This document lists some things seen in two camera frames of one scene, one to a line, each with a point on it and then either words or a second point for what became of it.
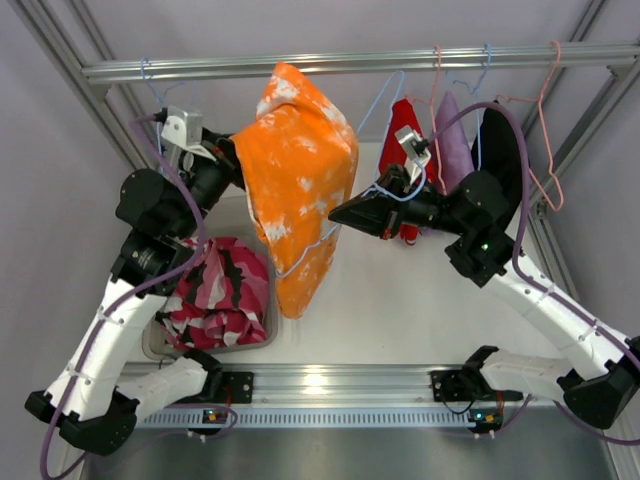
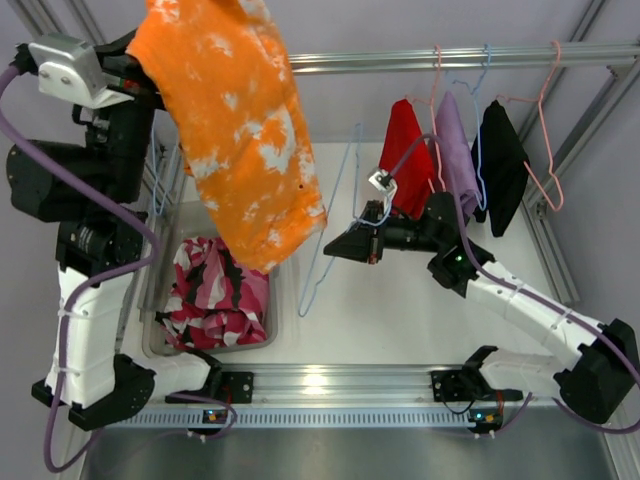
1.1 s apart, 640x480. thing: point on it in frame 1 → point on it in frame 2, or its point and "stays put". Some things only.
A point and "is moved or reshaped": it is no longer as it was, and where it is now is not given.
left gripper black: [223, 157] → [126, 67]
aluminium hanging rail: [265, 68] stays put
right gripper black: [391, 205] → [373, 242]
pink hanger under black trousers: [539, 102] stays put
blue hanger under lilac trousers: [476, 90] stays put
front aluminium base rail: [330, 385] stays put
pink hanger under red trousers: [431, 103] stays put
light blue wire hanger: [143, 65] is moved or reshaped
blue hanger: [395, 87] → [302, 311]
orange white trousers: [301, 161] → [220, 72]
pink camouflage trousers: [223, 300] stays put
